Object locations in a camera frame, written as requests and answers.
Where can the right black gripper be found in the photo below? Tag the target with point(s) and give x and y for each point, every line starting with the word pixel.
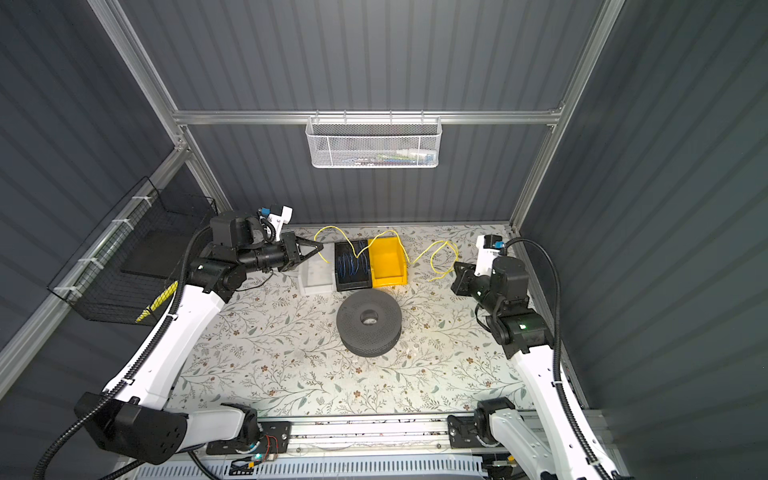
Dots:
pixel 465 275

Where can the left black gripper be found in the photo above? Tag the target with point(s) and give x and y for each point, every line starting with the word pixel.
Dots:
pixel 288 243

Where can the grey perforated cable spool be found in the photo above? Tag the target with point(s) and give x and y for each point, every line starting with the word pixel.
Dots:
pixel 369 323

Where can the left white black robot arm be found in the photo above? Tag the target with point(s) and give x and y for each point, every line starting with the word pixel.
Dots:
pixel 129 416

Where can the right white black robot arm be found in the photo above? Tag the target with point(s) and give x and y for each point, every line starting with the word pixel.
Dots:
pixel 534 348

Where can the white plastic bin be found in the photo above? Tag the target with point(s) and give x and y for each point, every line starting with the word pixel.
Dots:
pixel 317 274

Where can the black plastic bin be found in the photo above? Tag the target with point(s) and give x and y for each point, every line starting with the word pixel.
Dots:
pixel 352 266

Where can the yellow plastic bin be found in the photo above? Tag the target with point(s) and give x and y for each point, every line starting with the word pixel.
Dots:
pixel 388 263

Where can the floral table mat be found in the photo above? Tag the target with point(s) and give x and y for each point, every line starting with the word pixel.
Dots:
pixel 279 351

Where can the yellow black tool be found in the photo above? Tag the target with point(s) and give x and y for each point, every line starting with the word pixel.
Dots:
pixel 158 302

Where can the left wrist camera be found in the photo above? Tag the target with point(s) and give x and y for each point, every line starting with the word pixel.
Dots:
pixel 273 219

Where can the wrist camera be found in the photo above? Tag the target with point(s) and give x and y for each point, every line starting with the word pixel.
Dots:
pixel 489 247
pixel 273 219

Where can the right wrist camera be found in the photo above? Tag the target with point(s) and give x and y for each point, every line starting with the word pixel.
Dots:
pixel 489 247

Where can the white wire mesh basket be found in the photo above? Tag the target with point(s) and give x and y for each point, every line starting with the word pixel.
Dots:
pixel 388 145

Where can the black wire mesh basket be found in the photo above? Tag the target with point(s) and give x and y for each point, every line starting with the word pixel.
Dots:
pixel 124 264

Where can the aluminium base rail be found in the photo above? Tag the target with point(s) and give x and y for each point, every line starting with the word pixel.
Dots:
pixel 456 431

